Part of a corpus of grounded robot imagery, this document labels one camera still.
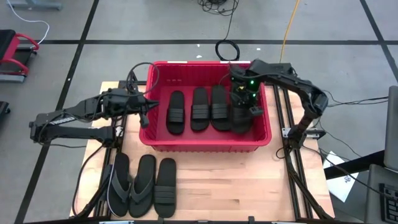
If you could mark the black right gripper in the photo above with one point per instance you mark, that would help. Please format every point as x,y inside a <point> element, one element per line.
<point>247,84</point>

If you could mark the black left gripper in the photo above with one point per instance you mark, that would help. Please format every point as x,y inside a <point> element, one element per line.
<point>121,102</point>

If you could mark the black slide sandal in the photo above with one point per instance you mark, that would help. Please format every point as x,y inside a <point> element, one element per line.
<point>219,96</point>
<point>175,99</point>
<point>241,124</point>
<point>164,174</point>
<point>200,96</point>

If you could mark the red plastic bin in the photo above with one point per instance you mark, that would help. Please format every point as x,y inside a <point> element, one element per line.
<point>205,140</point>

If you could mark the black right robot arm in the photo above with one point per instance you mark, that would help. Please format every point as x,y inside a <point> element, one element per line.
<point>298,85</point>

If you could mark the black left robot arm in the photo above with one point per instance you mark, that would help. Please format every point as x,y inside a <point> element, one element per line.
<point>62,133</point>

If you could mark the black flip-flop sandal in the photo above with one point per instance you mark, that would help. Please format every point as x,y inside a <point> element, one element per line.
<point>146,165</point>
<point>121,165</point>

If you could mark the black bar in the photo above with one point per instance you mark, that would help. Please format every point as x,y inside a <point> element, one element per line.
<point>357,163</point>

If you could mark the white paper sheet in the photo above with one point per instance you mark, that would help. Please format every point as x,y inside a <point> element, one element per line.
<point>342,186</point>

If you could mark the grey monitor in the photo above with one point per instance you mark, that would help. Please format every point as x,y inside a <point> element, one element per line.
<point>392,124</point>

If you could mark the grey metal base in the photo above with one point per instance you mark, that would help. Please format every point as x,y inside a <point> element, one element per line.
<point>34,3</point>

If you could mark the grey desk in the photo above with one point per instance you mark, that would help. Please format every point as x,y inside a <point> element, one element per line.
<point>373,199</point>

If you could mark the black keyboard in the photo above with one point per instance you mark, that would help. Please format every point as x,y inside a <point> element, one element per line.
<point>390,202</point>

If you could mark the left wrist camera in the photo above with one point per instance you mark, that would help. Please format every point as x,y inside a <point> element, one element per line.
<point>144,120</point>

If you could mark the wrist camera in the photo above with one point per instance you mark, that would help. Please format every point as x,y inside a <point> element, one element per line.
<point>256,111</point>
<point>144,120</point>

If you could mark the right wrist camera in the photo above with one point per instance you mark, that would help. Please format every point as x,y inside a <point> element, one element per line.
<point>256,111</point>

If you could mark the black aluminium frame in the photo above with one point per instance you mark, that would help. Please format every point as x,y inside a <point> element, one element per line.
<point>291,168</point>
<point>107,186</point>

